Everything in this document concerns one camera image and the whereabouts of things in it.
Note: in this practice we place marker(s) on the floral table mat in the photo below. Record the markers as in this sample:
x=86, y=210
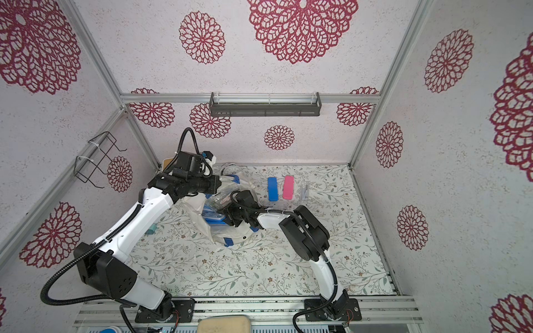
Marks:
x=181, y=260

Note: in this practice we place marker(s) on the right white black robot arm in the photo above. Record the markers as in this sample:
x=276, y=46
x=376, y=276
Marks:
x=310, y=240

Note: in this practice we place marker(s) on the blue plastic box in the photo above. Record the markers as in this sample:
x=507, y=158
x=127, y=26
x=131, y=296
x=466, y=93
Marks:
x=272, y=189

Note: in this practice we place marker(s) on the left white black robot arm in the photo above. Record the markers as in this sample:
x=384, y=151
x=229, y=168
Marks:
x=102, y=265

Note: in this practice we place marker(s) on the pink plastic pencil case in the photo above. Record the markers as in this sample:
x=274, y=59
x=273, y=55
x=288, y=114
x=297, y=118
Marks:
x=288, y=188

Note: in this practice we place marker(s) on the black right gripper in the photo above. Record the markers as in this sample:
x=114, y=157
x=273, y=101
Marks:
x=232, y=214

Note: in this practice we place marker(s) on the white round alarm clock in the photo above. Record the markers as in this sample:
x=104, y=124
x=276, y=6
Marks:
x=230, y=168

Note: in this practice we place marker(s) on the beige cushioned pad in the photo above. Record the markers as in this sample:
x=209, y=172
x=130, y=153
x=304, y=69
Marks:
x=225, y=324

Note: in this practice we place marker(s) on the black wire wall rack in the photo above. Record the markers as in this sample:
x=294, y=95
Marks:
x=87, y=164

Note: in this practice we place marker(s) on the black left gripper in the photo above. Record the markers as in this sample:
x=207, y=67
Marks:
x=215, y=183

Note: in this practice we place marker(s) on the white canvas cartoon tote bag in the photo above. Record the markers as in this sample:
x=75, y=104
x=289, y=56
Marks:
x=210, y=213

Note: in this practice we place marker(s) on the small teal eraser block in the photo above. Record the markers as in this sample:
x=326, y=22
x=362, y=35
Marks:
x=151, y=230

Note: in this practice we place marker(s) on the clear plastic compass set case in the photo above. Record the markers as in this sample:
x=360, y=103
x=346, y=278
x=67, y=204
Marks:
x=304, y=192

